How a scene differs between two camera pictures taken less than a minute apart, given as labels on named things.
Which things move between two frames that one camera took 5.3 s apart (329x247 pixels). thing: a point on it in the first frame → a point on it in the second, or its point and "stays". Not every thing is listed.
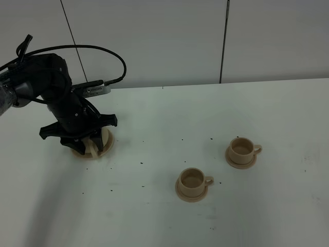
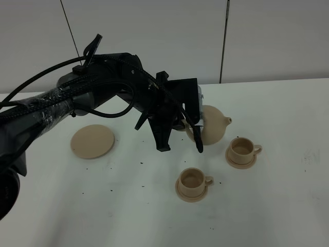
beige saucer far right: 241,166 stays
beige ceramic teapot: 90,148 → 214,126
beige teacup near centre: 192,182 stays
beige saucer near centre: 189,198 stays
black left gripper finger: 76,144 → 161,129
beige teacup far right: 241,150 stays
